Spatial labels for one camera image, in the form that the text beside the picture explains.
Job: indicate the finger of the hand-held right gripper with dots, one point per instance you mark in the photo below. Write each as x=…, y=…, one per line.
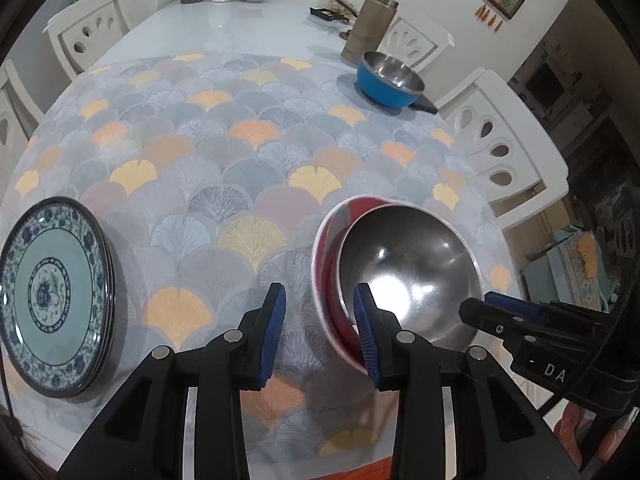
x=482, y=317
x=515, y=306

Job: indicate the tan thermos flask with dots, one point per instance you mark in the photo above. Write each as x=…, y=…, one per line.
x=367, y=25

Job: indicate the fan print table mat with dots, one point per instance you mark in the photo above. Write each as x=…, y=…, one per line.
x=225, y=160

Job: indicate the white carved dining chair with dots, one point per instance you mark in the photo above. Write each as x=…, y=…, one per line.
x=530, y=160
x=430, y=32
x=62, y=32
x=15, y=95

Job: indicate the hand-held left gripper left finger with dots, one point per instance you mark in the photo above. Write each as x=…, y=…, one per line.
x=272, y=330

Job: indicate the stainless steel bowl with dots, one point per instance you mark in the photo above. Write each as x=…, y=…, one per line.
x=415, y=260

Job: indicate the person's right hand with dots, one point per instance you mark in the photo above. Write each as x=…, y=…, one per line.
x=570, y=422

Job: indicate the pink cartoon print bowl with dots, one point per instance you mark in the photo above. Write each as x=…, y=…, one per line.
x=327, y=280

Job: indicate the orange cloth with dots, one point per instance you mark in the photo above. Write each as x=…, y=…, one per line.
x=370, y=470

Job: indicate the yellow cloth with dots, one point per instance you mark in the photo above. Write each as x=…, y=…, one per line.
x=589, y=255

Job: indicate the blue steel bowl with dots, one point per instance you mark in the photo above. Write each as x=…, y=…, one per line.
x=380, y=92

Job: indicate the teal printed cloth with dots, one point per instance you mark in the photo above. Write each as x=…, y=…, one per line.
x=550, y=270

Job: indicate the dark wooden shelf unit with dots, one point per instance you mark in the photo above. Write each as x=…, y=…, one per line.
x=545, y=85

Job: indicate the small black tray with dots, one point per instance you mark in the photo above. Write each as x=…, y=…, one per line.
x=325, y=12

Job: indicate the blue floral ceramic plate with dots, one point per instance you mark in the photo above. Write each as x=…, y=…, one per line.
x=110, y=287
x=114, y=287
x=55, y=300

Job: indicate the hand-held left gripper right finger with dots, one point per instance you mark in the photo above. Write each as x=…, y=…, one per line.
x=367, y=340

